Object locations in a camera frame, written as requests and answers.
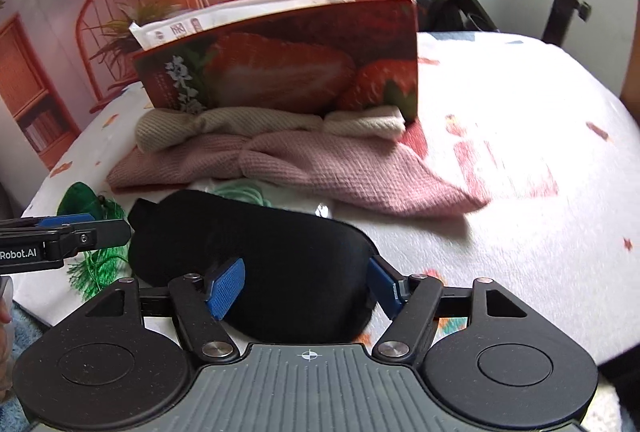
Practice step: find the white knit headband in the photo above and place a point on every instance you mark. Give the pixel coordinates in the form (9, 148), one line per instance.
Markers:
(365, 124)

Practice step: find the black eye mask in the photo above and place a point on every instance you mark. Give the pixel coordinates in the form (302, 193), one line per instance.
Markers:
(280, 252)

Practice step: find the pink knit headband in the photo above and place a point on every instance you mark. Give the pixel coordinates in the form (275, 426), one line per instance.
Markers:
(325, 161)

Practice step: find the green tasselled mesh pouch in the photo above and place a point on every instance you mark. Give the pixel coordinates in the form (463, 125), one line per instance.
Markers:
(80, 199)

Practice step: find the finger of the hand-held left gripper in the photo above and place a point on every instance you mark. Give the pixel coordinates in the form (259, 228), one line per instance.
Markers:
(100, 234)
(65, 221)

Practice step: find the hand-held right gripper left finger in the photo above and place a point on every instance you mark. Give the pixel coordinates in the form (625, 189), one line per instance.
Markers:
(227, 287)

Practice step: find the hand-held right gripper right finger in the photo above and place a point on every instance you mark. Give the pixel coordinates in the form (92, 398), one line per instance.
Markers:
(385, 289)

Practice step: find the beige knit headband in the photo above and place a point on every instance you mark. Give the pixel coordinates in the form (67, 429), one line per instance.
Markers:
(200, 124)

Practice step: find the white printed packet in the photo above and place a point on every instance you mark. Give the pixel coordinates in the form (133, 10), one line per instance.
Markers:
(175, 29)

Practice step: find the red strawberry print box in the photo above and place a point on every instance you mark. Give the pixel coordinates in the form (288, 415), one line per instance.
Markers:
(300, 61)

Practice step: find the blue fuzzy cloth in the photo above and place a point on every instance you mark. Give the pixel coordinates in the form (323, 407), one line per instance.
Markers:
(27, 327)

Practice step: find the plain white packet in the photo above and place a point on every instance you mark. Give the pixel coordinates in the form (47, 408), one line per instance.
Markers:
(280, 1)

